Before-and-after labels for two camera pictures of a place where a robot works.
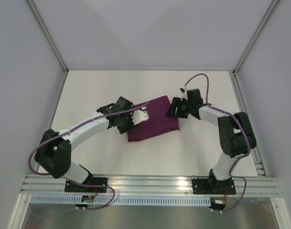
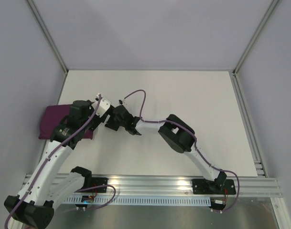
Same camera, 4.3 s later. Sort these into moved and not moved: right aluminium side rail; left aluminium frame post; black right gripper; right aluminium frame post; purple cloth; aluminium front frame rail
Moved: black right gripper; purple cloth
Not moved: right aluminium side rail; right aluminium frame post; left aluminium frame post; aluminium front frame rail
